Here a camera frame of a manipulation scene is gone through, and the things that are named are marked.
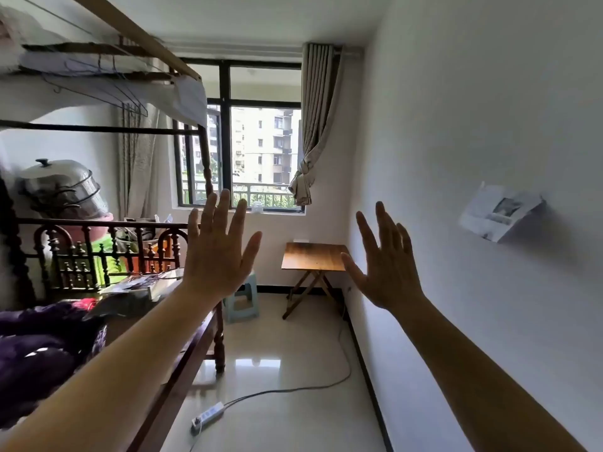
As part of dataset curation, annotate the white power strip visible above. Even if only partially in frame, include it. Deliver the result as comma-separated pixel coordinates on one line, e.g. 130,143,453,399
190,402,225,436

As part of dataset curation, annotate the stack of magazines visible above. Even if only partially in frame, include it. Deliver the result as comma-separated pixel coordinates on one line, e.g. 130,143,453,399
82,267,187,321

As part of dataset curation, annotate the dark wooden bunk bed frame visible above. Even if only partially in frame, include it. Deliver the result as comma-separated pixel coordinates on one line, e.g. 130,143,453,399
0,0,227,452

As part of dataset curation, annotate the person's right forearm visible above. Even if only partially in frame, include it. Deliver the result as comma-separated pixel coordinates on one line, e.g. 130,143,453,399
391,296,587,452

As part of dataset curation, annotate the green plastic bag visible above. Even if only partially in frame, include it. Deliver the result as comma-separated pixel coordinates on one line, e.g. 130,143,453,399
94,239,128,283

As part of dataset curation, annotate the purple blanket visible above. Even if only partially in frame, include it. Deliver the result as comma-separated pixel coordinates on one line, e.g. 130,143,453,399
0,298,109,429

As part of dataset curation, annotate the pink plastic basin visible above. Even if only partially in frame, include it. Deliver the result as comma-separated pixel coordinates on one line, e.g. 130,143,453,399
61,212,116,243

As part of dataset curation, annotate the white bunk mattress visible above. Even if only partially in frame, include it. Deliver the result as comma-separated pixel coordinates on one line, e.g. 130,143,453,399
0,4,208,132

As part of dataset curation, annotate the white paper sheet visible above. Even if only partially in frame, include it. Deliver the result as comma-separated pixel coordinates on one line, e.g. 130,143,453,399
458,181,546,244

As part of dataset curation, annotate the person's right hand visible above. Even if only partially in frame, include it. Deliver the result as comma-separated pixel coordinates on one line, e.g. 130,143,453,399
340,201,428,315

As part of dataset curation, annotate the bunch of wire hangers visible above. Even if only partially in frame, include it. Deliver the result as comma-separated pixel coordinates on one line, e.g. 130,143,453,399
42,56,149,118

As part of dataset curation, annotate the sheer beige curtain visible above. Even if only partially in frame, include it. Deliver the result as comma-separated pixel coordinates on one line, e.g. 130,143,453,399
117,103,161,222

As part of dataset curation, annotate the steel steamer pot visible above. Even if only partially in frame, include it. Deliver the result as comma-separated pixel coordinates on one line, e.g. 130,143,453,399
16,158,109,222

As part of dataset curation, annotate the person's left forearm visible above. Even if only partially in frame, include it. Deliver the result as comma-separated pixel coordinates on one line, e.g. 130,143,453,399
0,284,227,452

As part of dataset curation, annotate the light blue plastic stool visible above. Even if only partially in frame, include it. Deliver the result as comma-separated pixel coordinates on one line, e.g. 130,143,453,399
221,270,261,325

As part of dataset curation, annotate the beige patterned curtain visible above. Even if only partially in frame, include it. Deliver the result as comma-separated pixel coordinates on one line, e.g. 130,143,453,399
288,41,345,207

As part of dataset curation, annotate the person's left hand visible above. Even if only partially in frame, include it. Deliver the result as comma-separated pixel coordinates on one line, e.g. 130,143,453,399
181,188,263,304

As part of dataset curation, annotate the grey power cable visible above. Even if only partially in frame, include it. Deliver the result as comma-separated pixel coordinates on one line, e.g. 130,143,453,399
221,286,353,410

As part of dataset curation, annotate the wooden folding table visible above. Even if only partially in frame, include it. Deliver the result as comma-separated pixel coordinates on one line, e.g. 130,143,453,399
281,242,352,321

